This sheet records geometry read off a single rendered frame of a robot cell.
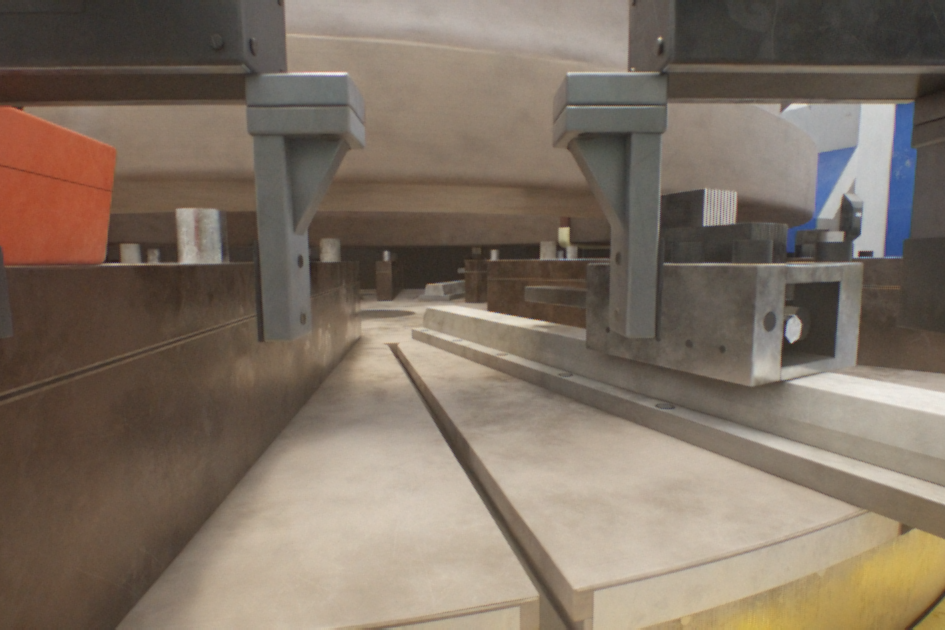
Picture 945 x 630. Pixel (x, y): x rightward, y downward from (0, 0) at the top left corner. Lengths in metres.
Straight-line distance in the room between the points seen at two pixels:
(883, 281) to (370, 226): 4.56
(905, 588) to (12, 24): 1.33
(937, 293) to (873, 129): 6.82
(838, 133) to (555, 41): 5.75
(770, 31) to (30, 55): 0.26
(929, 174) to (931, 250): 0.03
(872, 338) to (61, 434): 2.16
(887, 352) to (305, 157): 2.11
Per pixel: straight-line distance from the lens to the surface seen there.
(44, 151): 0.58
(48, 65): 0.25
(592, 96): 0.21
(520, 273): 2.64
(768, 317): 1.01
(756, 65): 0.23
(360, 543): 0.75
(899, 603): 1.28
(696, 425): 1.12
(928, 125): 0.30
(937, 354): 2.21
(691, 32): 0.22
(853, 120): 6.90
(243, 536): 0.82
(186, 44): 0.22
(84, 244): 0.63
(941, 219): 0.29
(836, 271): 1.19
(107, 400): 0.63
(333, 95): 0.21
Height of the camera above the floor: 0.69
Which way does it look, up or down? 6 degrees down
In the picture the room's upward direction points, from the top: straight up
